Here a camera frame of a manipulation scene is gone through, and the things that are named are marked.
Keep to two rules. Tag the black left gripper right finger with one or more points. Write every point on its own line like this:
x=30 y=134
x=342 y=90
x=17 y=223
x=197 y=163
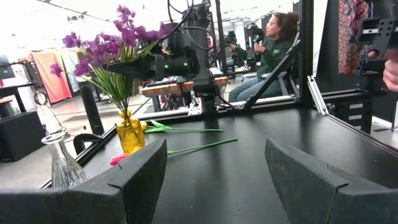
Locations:
x=326 y=205

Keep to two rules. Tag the person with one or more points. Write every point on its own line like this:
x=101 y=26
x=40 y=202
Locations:
x=270 y=53

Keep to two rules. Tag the silver aluminium rail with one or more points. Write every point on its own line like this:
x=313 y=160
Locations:
x=317 y=95

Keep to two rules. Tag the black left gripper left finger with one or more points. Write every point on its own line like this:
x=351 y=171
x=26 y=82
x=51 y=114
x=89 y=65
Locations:
x=93 y=205

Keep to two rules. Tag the orange hanging cloth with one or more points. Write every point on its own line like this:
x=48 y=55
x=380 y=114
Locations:
x=53 y=81

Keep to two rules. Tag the purple artificial flower bunch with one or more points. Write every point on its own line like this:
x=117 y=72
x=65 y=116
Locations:
x=127 y=34

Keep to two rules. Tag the black aluminium table frame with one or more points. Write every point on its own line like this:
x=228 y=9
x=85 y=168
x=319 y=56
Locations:
x=306 y=46

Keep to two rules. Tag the clear glass vase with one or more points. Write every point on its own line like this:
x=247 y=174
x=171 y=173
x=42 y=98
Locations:
x=63 y=168

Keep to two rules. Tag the yellow artificial tulip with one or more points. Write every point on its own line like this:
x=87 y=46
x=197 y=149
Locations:
x=186 y=129

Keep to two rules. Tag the person's hand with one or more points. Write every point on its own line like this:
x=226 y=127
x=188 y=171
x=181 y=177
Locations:
x=391 y=74

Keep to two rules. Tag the yellow glass vase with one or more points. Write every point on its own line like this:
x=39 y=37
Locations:
x=130 y=137

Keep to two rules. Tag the grey office chair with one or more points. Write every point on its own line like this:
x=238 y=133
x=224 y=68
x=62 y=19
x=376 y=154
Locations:
x=283 y=84

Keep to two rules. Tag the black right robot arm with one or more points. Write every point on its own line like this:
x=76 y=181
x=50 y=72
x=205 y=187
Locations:
x=203 y=62

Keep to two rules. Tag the black equipment case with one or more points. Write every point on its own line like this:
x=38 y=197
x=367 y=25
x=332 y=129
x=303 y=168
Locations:
x=18 y=133

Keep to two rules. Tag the black table clamp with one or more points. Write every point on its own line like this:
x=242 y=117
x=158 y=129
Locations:
x=81 y=139

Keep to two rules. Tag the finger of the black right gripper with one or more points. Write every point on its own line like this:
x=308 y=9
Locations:
x=136 y=72
x=136 y=61

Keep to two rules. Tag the black floor post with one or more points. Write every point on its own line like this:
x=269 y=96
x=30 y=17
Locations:
x=91 y=109

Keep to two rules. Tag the wooden workbench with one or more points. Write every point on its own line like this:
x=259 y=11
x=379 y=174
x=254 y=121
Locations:
x=183 y=87

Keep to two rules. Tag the black box white labels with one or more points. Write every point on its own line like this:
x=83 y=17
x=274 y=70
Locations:
x=354 y=112

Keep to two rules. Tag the red patterned hanging cloth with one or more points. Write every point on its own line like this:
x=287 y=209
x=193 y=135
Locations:
x=349 y=37

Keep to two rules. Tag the red artificial tulip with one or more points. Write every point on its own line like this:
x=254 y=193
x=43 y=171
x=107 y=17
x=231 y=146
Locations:
x=202 y=146

